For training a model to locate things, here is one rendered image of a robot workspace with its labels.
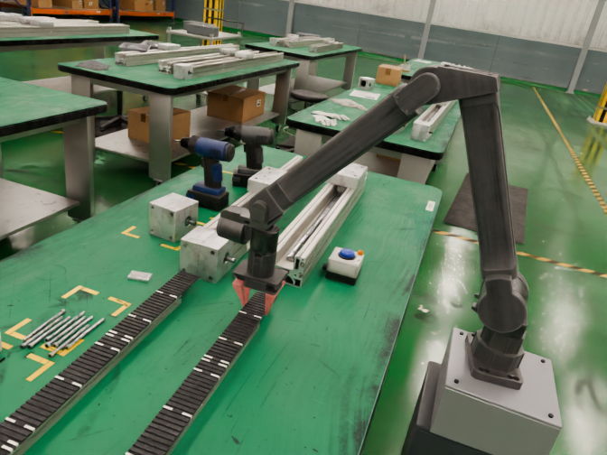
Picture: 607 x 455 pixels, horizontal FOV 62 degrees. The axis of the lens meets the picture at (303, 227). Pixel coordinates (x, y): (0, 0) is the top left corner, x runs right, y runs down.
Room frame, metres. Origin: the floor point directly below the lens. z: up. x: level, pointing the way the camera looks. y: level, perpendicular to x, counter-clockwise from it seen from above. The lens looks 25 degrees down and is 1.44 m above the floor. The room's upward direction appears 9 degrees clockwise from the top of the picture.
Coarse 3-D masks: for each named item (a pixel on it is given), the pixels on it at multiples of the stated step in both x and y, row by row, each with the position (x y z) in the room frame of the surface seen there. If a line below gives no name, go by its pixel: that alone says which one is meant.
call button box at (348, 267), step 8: (336, 248) 1.22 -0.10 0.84; (336, 256) 1.17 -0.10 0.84; (360, 256) 1.19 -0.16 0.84; (328, 264) 1.15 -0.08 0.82; (336, 264) 1.15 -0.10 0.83; (344, 264) 1.14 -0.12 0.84; (352, 264) 1.14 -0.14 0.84; (360, 264) 1.18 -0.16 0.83; (328, 272) 1.15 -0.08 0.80; (336, 272) 1.15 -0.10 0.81; (344, 272) 1.14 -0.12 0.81; (352, 272) 1.14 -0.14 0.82; (336, 280) 1.15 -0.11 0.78; (344, 280) 1.14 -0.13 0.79; (352, 280) 1.14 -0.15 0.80
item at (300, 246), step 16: (320, 192) 1.55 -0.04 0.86; (336, 192) 1.69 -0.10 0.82; (352, 192) 1.61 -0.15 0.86; (304, 208) 1.41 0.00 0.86; (320, 208) 1.49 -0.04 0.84; (336, 208) 1.44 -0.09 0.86; (352, 208) 1.66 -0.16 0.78; (304, 224) 1.33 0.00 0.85; (320, 224) 1.30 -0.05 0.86; (336, 224) 1.41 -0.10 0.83; (288, 240) 1.18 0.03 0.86; (304, 240) 1.24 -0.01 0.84; (320, 240) 1.22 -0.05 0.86; (288, 256) 1.14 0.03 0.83; (304, 256) 1.09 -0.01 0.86; (320, 256) 1.25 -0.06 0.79; (288, 272) 1.11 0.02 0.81; (304, 272) 1.11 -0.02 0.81
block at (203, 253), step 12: (204, 228) 1.14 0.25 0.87; (192, 240) 1.07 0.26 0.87; (204, 240) 1.08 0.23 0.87; (216, 240) 1.09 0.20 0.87; (228, 240) 1.10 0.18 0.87; (180, 252) 1.07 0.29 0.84; (192, 252) 1.06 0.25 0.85; (204, 252) 1.05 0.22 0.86; (216, 252) 1.05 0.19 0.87; (228, 252) 1.10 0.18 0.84; (180, 264) 1.07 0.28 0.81; (192, 264) 1.06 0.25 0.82; (204, 264) 1.05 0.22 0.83; (216, 264) 1.04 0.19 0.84; (228, 264) 1.11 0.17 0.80; (204, 276) 1.05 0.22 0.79; (216, 276) 1.05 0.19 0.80
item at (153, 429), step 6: (150, 426) 0.56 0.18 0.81; (156, 426) 0.57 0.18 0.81; (150, 432) 0.55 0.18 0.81; (156, 432) 0.55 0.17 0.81; (162, 432) 0.56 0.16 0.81; (168, 432) 0.56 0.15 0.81; (174, 432) 0.56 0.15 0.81; (162, 438) 0.55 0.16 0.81; (168, 438) 0.55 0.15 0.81; (174, 438) 0.55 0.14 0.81
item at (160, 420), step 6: (156, 414) 0.59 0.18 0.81; (156, 420) 0.58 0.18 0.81; (162, 420) 0.58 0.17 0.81; (168, 420) 0.58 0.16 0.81; (174, 420) 0.58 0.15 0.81; (162, 426) 0.57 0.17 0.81; (168, 426) 0.57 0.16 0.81; (174, 426) 0.57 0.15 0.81; (180, 426) 0.57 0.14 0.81; (180, 432) 0.56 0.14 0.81
